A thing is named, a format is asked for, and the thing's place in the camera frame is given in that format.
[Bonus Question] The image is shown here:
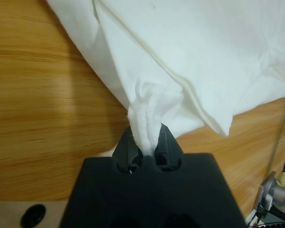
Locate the black base cable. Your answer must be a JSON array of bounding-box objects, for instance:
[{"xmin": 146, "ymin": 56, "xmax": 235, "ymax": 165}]
[{"xmin": 246, "ymin": 201, "xmax": 276, "ymax": 226}]

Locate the white t-shirt with small print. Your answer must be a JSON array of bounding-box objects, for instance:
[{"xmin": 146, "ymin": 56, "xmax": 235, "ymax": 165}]
[{"xmin": 46, "ymin": 0, "xmax": 285, "ymax": 157}]

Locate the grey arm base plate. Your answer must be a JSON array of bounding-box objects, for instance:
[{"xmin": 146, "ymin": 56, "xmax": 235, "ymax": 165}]
[{"xmin": 259, "ymin": 170, "xmax": 278, "ymax": 212}]

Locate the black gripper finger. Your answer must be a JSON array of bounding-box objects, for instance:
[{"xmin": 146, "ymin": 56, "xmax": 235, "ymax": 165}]
[
  {"xmin": 153, "ymin": 123, "xmax": 183, "ymax": 171},
  {"xmin": 112, "ymin": 126, "xmax": 143, "ymax": 172}
]

